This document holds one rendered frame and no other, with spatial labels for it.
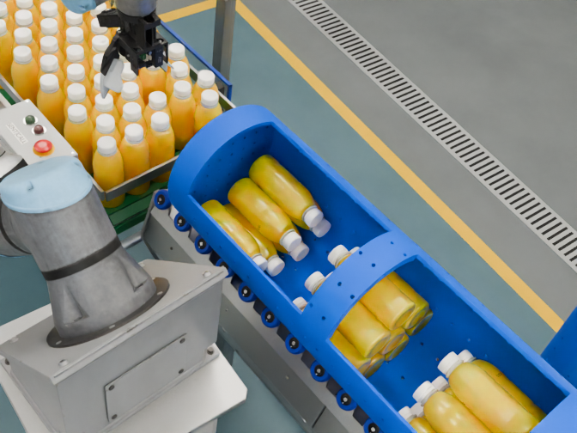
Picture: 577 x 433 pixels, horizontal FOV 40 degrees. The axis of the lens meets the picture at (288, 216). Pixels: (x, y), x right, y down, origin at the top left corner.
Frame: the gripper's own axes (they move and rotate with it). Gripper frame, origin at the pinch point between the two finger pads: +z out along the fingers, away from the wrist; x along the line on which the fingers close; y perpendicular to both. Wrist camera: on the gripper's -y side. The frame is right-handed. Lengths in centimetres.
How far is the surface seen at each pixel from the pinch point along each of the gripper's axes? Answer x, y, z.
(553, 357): 45, 90, 32
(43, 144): -19.2, -3.9, 10.1
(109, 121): -3.0, -5.1, 13.2
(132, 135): -1.3, 1.1, 13.2
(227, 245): -4.6, 37.8, 10.4
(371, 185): 120, -15, 121
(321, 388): -2, 66, 29
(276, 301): -5, 53, 12
